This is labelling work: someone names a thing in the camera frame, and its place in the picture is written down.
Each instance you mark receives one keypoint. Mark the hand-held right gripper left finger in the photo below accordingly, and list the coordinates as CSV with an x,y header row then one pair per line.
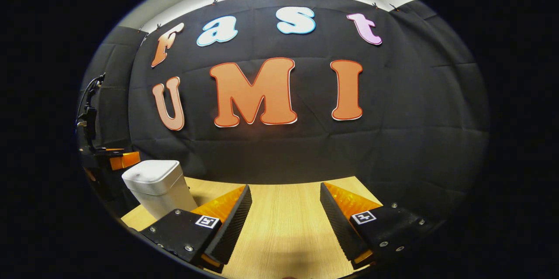
x,y
231,225

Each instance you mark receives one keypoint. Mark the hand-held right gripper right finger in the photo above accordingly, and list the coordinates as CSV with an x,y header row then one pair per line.
x,y
338,225

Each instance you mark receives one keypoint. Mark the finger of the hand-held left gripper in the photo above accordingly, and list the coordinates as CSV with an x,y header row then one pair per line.
x,y
124,160

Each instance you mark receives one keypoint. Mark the black backdrop cloth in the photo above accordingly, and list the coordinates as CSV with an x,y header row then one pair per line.
x,y
450,95
262,152
109,95

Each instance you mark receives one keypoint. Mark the white desktop garbage bin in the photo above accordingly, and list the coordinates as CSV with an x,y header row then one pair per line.
x,y
159,187

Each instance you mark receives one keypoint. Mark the row of black cloth clips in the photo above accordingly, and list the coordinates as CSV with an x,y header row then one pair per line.
x,y
214,2

